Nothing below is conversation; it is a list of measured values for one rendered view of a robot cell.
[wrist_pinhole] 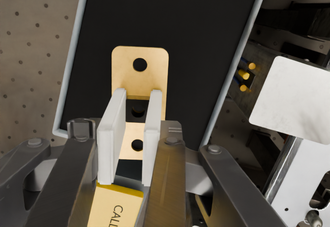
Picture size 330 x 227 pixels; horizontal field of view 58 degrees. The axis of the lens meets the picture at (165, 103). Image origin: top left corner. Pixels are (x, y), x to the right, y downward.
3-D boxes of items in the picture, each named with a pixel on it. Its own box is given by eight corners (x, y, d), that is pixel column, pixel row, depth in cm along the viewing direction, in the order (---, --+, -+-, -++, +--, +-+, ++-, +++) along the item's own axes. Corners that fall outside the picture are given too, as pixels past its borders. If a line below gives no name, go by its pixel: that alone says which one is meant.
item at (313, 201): (262, 150, 80) (315, 227, 52) (245, 145, 79) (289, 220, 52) (269, 133, 78) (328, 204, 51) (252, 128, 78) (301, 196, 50)
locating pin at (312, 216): (310, 216, 52) (321, 233, 48) (299, 213, 52) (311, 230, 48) (315, 207, 52) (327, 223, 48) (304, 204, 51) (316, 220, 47)
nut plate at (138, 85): (162, 158, 23) (162, 166, 22) (112, 156, 23) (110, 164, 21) (169, 48, 20) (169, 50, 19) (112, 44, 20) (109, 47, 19)
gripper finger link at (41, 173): (91, 193, 13) (18, 192, 12) (108, 141, 17) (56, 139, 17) (90, 162, 12) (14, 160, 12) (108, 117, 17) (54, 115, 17)
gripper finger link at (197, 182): (156, 164, 12) (229, 168, 12) (159, 119, 17) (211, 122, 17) (155, 195, 13) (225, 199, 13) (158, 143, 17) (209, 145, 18)
